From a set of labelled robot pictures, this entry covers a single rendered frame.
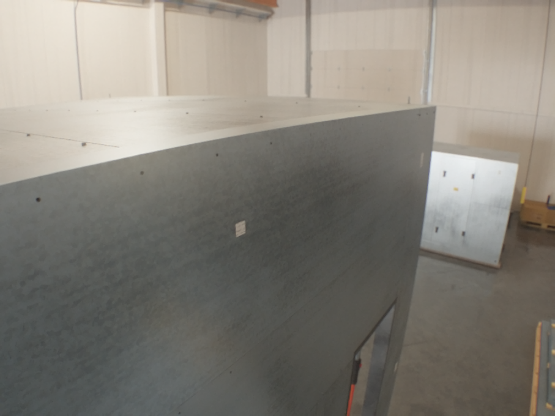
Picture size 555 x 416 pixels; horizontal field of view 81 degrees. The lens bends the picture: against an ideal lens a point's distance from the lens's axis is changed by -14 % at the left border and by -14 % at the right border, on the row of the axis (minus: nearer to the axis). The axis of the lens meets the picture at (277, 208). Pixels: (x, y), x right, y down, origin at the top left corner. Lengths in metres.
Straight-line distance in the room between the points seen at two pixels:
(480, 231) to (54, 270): 7.45
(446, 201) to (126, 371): 7.21
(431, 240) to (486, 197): 1.42
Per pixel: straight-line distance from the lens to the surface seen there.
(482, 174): 7.40
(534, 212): 10.87
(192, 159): 0.68
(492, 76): 11.67
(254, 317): 0.96
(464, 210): 7.60
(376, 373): 2.66
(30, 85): 9.44
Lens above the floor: 3.31
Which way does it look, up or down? 19 degrees down
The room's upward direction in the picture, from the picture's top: straight up
